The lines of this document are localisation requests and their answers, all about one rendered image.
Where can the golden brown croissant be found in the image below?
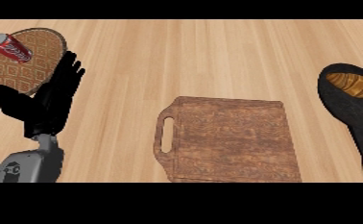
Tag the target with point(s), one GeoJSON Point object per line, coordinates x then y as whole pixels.
{"type": "Point", "coordinates": [347, 82]}

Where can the brown patterned placemat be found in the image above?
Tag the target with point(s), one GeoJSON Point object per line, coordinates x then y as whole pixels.
{"type": "Point", "coordinates": [32, 62]}

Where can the brown wooden cutting board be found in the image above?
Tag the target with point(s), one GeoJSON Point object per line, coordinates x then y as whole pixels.
{"type": "Point", "coordinates": [232, 139]}

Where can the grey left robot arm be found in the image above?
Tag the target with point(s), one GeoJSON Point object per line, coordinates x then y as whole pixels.
{"type": "Point", "coordinates": [31, 166]}

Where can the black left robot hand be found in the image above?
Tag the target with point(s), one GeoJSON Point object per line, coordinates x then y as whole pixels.
{"type": "Point", "coordinates": [51, 99]}

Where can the red soda can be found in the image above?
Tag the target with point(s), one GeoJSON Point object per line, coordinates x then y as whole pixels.
{"type": "Point", "coordinates": [13, 49]}

